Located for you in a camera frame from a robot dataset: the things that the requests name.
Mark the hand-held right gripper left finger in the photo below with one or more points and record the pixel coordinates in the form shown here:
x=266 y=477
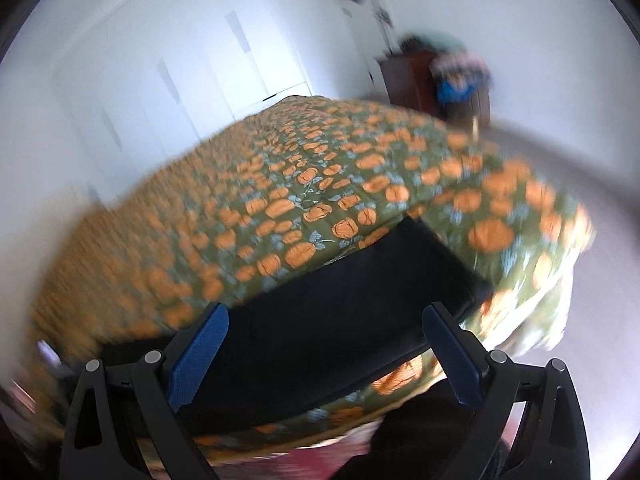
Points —
x=200 y=355

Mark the pink clothes pile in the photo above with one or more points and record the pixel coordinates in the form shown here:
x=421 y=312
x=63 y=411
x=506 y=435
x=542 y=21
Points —
x=460 y=66

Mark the dark cloth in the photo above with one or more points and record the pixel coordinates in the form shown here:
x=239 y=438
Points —
x=415 y=435

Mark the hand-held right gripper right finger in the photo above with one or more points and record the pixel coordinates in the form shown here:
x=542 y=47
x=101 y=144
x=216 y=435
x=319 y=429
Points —
x=457 y=360

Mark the blue bag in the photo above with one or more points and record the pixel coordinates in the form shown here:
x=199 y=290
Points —
x=455 y=91

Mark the orange floral green quilt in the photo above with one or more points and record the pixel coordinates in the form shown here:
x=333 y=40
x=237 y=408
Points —
x=325 y=160

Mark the white door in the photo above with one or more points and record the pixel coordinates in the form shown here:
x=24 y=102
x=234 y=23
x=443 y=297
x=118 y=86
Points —
x=360 y=45

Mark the brown wooden cabinet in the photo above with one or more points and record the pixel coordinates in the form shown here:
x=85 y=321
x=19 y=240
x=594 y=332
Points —
x=405 y=80

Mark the white wardrobe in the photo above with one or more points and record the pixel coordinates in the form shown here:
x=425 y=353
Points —
x=200 y=60

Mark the black pants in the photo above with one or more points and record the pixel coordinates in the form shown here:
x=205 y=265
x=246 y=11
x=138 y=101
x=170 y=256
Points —
x=325 y=320

